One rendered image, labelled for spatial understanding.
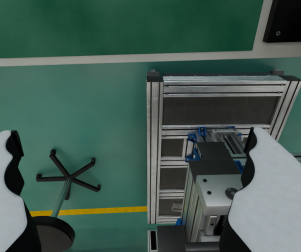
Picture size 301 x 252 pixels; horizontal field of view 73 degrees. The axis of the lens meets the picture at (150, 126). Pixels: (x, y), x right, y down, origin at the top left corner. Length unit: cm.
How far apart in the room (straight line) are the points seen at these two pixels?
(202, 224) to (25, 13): 62
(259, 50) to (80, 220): 215
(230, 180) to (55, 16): 54
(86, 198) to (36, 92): 105
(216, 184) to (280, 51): 36
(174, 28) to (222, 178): 37
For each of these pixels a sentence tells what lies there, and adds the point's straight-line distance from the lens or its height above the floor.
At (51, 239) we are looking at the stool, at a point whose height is 56.
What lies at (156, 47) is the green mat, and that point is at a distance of 52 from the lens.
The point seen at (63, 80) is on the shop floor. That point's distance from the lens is 142.
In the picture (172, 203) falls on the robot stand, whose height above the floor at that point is 21.
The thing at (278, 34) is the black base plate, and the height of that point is 77.
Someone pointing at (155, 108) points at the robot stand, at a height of 23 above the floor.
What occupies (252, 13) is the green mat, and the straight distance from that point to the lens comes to 56.
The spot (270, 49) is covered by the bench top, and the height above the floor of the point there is 75.
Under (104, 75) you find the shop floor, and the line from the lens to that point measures 134.
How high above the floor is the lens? 126
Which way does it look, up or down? 58 degrees down
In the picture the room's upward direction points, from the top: 176 degrees clockwise
